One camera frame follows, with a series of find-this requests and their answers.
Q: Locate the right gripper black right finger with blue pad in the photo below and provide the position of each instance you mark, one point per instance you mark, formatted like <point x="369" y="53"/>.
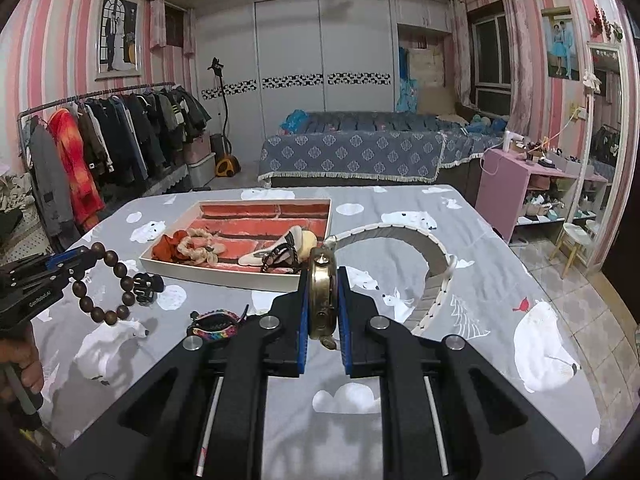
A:
<point x="447" y="413"/>

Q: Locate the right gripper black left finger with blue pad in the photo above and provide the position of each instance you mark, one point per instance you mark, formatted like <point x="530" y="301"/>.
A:
<point x="199" y="413"/>

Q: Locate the black claw hair clip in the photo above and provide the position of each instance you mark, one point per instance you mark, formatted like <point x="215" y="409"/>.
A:
<point x="146" y="287"/>

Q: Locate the orange fabric bow scrunchie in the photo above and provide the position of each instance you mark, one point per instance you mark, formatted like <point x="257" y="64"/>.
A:
<point x="166" y="249"/>

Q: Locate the cream scrunchie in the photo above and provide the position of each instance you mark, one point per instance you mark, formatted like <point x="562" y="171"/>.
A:
<point x="198" y="247"/>

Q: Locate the white band gold watch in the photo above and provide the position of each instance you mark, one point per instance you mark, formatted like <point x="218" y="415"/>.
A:
<point x="322" y="287"/>

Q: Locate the person's left hand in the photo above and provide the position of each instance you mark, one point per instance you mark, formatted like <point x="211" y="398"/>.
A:
<point x="23" y="352"/>

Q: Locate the metal clothes rack with clothes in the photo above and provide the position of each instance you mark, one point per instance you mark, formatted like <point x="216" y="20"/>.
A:
<point x="88" y="154"/>

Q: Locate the white tray with red lining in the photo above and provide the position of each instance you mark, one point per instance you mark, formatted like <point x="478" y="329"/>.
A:
<point x="244" y="226"/>

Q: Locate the small white stool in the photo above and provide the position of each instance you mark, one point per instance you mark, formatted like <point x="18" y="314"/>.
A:
<point x="575" y="238"/>

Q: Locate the pink shelf cabinet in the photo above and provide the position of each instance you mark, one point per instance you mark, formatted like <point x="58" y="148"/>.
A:
<point x="515" y="193"/>

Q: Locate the garment steamer on stand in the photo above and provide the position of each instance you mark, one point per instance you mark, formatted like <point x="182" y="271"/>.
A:
<point x="227" y="165"/>

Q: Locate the framed wedding picture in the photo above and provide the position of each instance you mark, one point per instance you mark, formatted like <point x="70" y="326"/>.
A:
<point x="118" y="41"/>

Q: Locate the white standing mirror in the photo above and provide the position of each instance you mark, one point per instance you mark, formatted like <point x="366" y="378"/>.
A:
<point x="607" y="106"/>

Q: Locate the blue patterned sofa bed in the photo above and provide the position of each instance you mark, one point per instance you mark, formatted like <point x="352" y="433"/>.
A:
<point x="386" y="146"/>

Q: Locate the white wardrobe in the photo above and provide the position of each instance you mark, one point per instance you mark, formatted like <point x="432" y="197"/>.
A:
<point x="285" y="55"/>

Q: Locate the wedding photo poster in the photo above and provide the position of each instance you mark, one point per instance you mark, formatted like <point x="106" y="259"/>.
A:
<point x="560" y="42"/>

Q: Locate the window with dark glass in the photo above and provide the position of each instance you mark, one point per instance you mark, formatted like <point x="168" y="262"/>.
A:
<point x="490" y="56"/>

